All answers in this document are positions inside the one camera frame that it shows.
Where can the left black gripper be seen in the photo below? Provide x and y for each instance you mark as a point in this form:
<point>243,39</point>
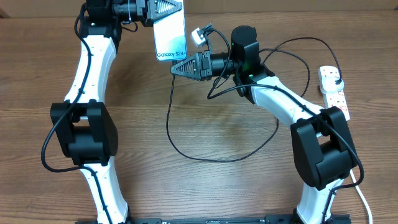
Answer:
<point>148,10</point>

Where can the white power strip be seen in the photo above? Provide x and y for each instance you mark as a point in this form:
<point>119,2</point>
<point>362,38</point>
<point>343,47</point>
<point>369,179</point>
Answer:
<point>334,99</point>

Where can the smartphone with blue screen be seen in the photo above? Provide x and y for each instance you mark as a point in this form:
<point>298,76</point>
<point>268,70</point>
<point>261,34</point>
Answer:
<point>170,37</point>

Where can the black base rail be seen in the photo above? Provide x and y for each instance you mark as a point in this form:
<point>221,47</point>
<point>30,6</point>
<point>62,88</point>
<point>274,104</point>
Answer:
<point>211,221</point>

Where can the white charger plug adapter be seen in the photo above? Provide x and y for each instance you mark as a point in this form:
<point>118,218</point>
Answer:
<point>330,85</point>

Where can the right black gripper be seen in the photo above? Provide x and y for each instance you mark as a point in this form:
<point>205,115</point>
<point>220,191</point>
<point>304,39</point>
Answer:
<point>206,58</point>

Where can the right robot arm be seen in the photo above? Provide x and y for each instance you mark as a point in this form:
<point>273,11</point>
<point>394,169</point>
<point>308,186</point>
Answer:
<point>323,149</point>

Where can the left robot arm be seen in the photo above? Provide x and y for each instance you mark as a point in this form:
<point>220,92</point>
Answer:
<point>82,124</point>

